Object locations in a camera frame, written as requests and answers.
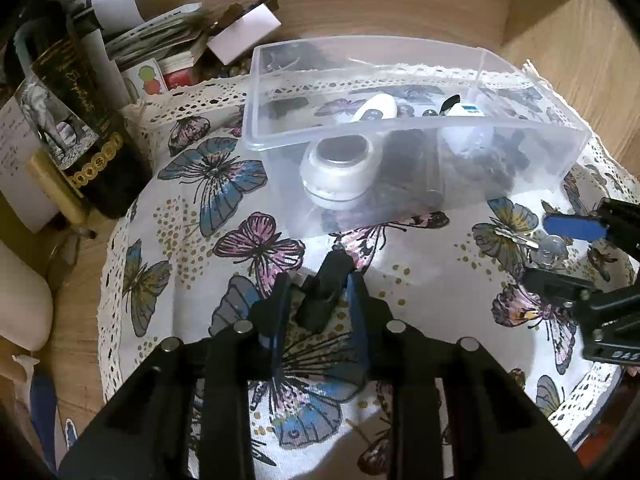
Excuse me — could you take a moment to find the white notepaper sheet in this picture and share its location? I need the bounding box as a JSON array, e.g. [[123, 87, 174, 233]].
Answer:
[[0, 98, 58, 233]]

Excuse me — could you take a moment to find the white round jar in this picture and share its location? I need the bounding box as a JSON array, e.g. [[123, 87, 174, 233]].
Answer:
[[299, 134, 383, 211]]

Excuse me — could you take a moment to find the dark wine bottle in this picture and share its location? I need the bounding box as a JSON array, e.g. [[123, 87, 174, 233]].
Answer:
[[2, 0, 151, 219]]

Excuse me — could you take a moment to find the yellow lip balm tube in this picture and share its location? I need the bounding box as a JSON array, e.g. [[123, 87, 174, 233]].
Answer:
[[26, 148, 88, 226]]

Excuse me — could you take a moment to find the beige cylindrical object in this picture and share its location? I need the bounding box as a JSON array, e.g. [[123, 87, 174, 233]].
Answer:
[[0, 243, 54, 351]]

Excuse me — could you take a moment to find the white small bottle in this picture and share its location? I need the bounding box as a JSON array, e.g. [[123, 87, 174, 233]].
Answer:
[[440, 102, 495, 157]]

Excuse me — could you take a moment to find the clear plastic storage box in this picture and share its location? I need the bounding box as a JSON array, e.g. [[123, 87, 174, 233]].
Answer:
[[243, 36, 590, 237]]

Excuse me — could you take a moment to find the white thermometer device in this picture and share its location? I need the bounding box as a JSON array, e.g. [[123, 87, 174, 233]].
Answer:
[[352, 92, 398, 122]]

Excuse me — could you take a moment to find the butterfly print lace cloth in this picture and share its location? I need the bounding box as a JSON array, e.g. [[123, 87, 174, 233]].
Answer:
[[98, 91, 639, 479]]

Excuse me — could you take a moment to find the stack of books and papers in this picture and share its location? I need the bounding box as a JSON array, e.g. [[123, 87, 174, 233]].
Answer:
[[58, 0, 281, 103]]

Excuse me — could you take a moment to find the small black clip object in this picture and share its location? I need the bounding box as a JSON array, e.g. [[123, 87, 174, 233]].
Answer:
[[294, 249, 355, 334]]

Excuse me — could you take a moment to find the small clear light bulb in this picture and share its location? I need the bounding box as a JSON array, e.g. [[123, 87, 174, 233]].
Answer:
[[534, 235, 568, 269]]

